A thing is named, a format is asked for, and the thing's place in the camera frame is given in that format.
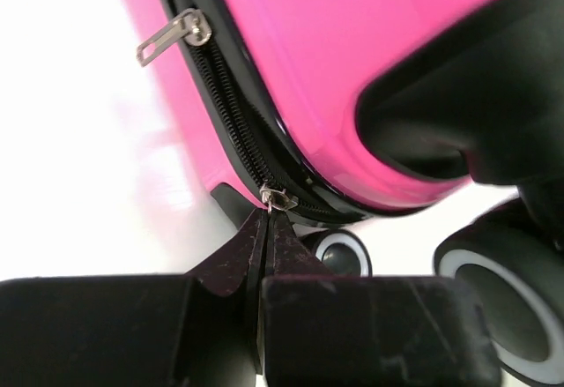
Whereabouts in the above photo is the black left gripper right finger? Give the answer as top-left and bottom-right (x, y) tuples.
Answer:
(261, 214), (502, 386)

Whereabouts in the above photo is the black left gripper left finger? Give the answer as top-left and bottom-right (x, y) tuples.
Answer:
(1, 210), (269, 386)

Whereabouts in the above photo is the pink hard-shell suitcase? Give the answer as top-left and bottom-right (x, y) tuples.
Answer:
(124, 0), (563, 386)

